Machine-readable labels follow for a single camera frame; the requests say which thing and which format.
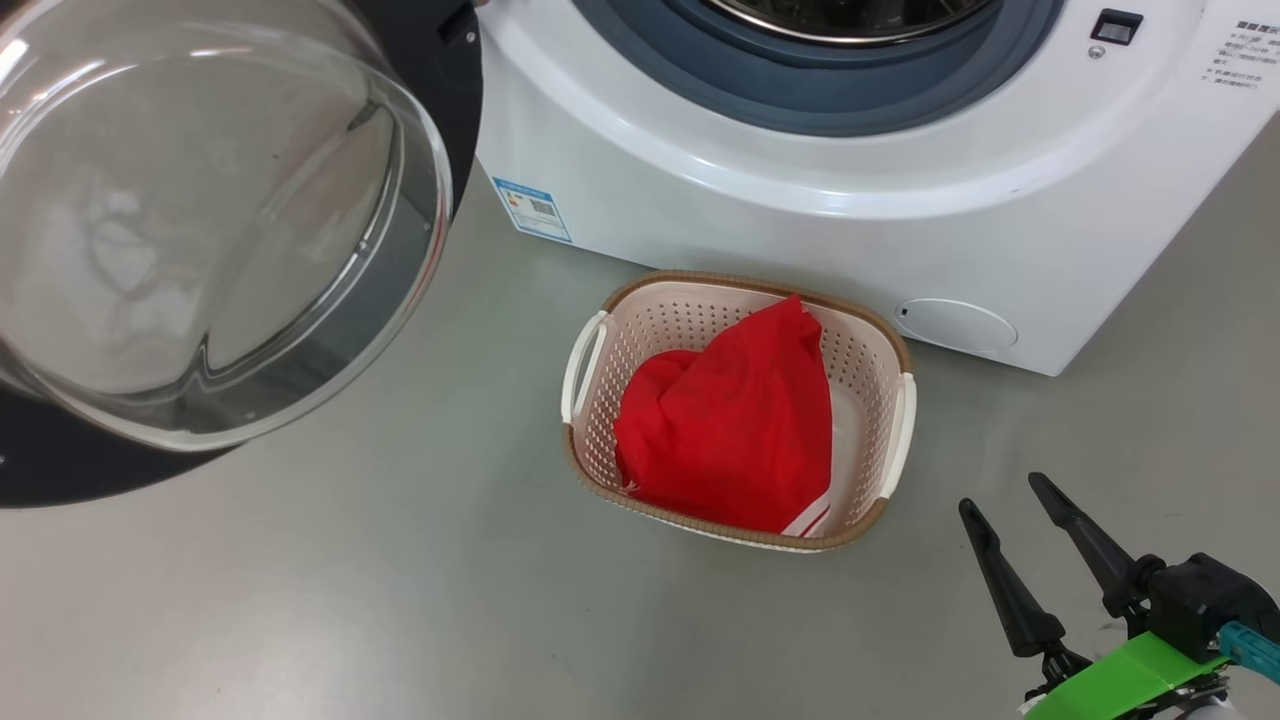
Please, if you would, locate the cream perforated laundry basket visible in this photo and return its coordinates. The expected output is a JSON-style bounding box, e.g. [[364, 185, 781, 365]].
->
[[560, 270, 916, 554]]

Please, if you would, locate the black door latch socket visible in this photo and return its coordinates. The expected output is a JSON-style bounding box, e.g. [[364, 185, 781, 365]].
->
[[1090, 8, 1144, 46]]

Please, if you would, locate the teal cable connector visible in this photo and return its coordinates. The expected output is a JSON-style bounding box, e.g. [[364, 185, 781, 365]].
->
[[1218, 620, 1280, 686]]

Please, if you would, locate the blue energy label sticker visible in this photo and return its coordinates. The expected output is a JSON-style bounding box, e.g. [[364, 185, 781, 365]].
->
[[492, 177, 573, 244]]

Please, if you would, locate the round white filter cover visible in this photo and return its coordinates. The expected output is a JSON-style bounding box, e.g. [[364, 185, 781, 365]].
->
[[893, 297, 1019, 353]]

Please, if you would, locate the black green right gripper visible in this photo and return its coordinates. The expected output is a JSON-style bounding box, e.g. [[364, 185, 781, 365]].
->
[[958, 472, 1280, 720]]

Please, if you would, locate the steel washer drum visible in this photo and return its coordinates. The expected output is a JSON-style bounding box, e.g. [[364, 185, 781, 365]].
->
[[705, 0, 1001, 48]]

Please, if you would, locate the red and white garment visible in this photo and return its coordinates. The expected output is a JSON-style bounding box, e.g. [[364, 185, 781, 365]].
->
[[612, 294, 836, 539]]

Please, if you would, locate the grey rubber door gasket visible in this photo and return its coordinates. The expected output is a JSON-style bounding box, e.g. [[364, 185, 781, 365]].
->
[[570, 0, 1066, 138]]

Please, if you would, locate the white washing machine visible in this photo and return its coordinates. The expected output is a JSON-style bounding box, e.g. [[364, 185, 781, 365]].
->
[[475, 0, 1280, 378]]

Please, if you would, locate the dark round glass washer door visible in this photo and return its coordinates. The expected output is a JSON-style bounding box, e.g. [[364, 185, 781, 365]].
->
[[0, 0, 484, 509]]

